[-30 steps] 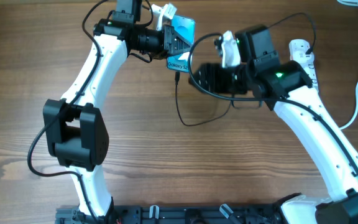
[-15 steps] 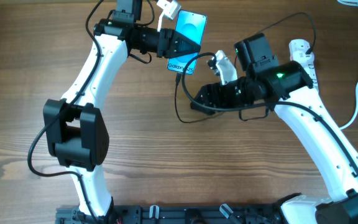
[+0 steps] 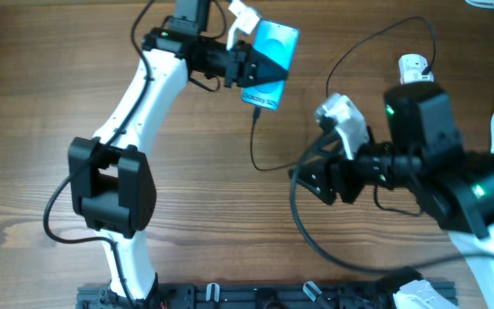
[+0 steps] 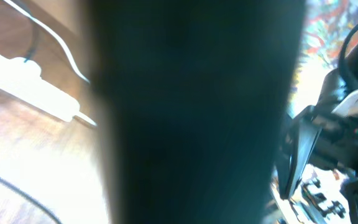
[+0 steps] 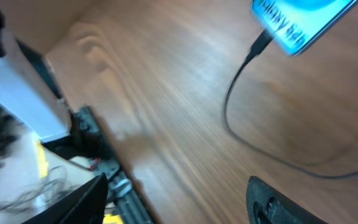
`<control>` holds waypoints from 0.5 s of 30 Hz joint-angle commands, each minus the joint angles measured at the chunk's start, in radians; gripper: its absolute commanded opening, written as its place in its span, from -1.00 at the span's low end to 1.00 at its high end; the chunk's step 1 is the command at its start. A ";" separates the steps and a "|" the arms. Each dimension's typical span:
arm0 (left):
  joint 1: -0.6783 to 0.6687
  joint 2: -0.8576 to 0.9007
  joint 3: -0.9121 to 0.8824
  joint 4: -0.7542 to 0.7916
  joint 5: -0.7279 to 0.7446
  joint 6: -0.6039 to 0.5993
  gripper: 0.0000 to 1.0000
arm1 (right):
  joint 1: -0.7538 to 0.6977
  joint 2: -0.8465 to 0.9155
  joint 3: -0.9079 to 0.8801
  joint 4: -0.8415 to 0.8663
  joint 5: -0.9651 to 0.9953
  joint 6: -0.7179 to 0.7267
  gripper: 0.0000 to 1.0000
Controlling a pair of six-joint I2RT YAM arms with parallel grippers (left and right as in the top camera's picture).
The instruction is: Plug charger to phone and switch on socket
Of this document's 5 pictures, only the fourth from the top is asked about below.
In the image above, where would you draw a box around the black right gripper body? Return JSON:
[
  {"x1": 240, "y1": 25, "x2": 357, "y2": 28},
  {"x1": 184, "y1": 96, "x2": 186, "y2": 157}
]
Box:
[{"x1": 275, "y1": 105, "x2": 324, "y2": 200}]

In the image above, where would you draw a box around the teal screen smartphone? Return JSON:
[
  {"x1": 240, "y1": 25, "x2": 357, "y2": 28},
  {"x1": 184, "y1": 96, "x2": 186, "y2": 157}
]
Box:
[{"x1": 85, "y1": 0, "x2": 306, "y2": 223}]

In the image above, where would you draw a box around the black charger cable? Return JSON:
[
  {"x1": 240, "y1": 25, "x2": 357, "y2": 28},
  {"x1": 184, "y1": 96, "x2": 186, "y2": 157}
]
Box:
[{"x1": 0, "y1": 0, "x2": 62, "y2": 224}]

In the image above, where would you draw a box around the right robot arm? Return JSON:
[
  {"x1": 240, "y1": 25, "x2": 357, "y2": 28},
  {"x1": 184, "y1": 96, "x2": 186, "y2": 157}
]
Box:
[{"x1": 275, "y1": 24, "x2": 358, "y2": 223}]

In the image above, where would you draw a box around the white USB charger plug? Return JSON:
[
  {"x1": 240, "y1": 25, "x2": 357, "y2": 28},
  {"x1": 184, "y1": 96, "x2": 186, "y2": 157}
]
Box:
[{"x1": 9, "y1": 57, "x2": 42, "y2": 78}]

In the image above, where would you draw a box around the white power strip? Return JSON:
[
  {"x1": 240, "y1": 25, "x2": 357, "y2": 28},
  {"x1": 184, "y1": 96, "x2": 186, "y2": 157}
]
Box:
[{"x1": 0, "y1": 54, "x2": 80, "y2": 122}]

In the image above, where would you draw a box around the black right camera cable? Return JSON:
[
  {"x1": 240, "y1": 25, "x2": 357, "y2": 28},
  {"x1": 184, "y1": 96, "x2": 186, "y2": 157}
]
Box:
[{"x1": 337, "y1": 14, "x2": 358, "y2": 91}]

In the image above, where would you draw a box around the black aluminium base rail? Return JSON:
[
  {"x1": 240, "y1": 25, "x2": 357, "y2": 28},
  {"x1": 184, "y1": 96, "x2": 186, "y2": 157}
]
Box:
[{"x1": 268, "y1": 164, "x2": 354, "y2": 224}]

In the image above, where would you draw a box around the white power strip cord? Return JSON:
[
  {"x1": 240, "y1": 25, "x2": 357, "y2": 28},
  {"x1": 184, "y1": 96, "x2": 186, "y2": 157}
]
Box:
[{"x1": 3, "y1": 0, "x2": 98, "y2": 128}]

